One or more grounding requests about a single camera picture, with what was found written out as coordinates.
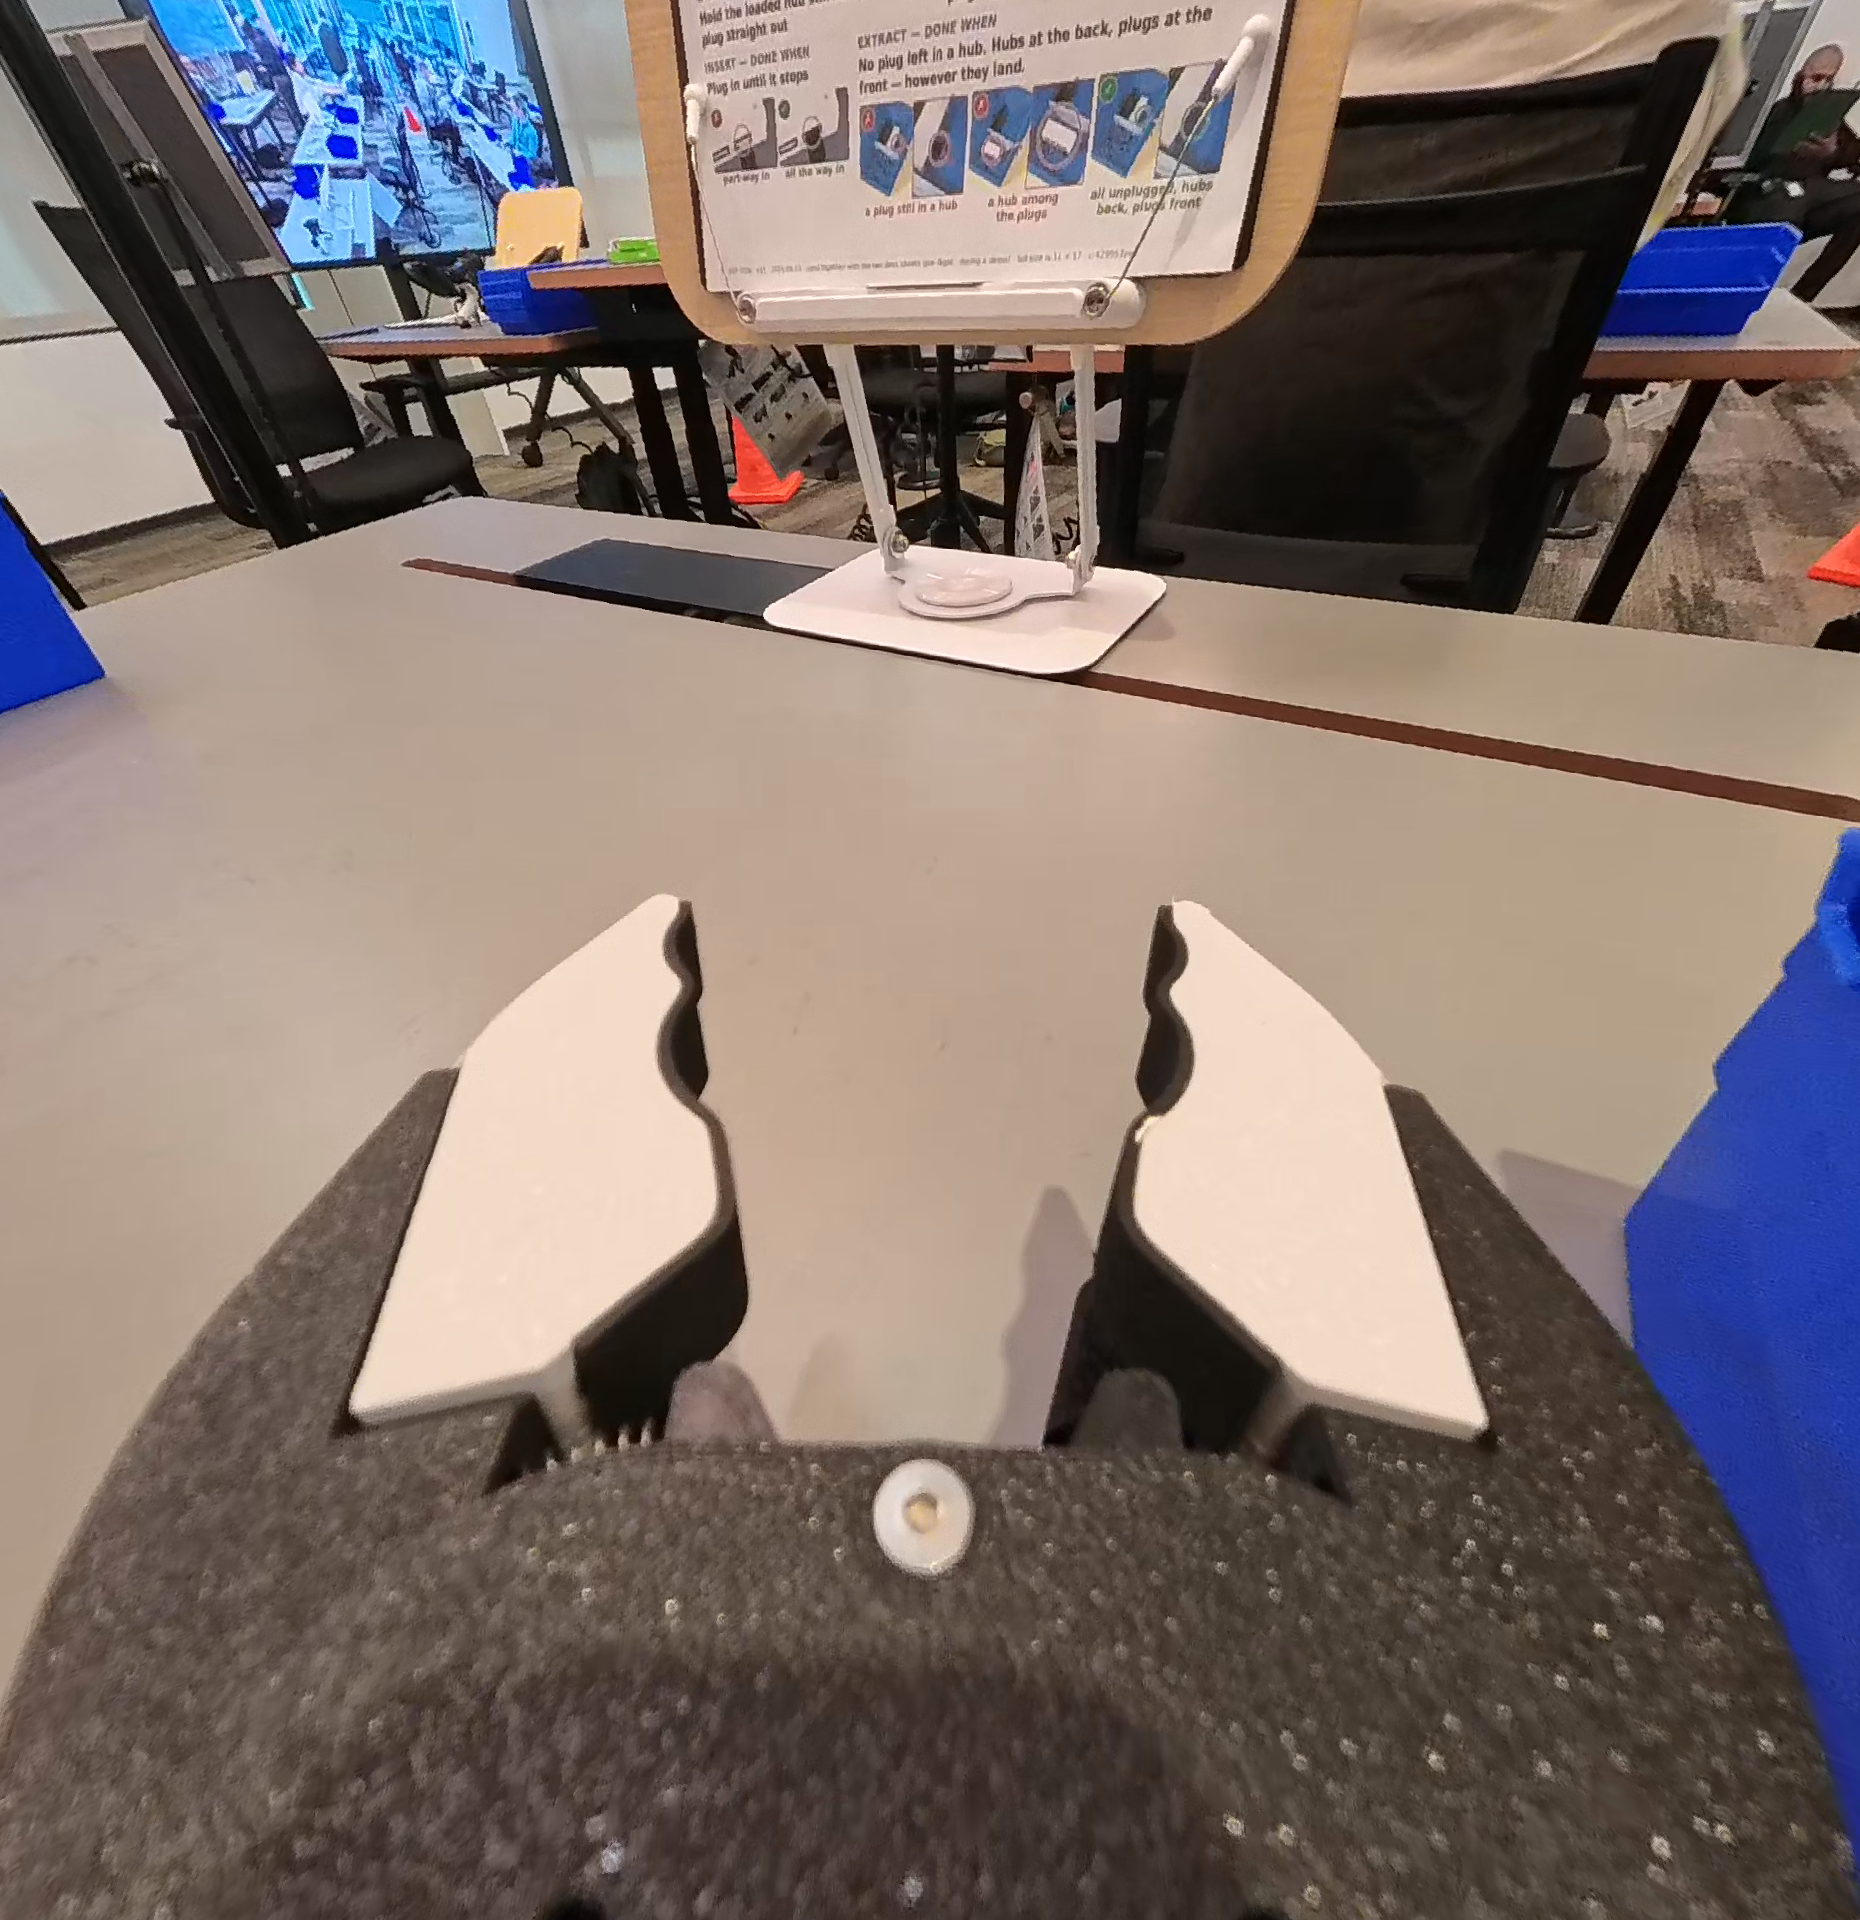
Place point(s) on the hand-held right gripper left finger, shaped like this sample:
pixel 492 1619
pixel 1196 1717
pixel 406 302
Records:
pixel 557 1199

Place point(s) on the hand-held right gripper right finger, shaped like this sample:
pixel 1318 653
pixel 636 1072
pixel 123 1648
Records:
pixel 1283 1199

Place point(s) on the large blue plastic bin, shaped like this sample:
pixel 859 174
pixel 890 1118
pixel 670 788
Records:
pixel 1770 1350

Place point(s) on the white document stand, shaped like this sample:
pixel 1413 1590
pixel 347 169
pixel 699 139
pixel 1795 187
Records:
pixel 1081 616

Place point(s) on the black flat mat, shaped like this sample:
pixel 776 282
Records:
pixel 661 574

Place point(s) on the black backpack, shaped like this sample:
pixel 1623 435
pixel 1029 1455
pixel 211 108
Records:
pixel 612 476

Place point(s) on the orange traffic cone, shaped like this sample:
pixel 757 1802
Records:
pixel 1857 552
pixel 761 468

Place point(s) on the black mesh chair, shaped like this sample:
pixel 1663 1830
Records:
pixel 1410 375

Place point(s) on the brown-edged background table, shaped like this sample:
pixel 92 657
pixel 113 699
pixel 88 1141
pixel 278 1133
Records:
pixel 422 341

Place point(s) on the black office chair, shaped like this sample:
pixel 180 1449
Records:
pixel 270 375

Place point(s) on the blue storage tray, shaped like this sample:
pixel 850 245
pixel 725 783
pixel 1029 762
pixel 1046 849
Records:
pixel 538 298
pixel 1695 285

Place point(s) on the grey background table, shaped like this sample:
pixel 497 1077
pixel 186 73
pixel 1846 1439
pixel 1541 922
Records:
pixel 1727 357

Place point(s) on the small wooden board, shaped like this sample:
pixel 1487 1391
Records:
pixel 538 228

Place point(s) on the printed instruction sheet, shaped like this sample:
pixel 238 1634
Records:
pixel 961 135

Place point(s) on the green folder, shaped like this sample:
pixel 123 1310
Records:
pixel 1809 121

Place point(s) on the wall screen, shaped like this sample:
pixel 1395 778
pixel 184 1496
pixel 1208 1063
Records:
pixel 361 119

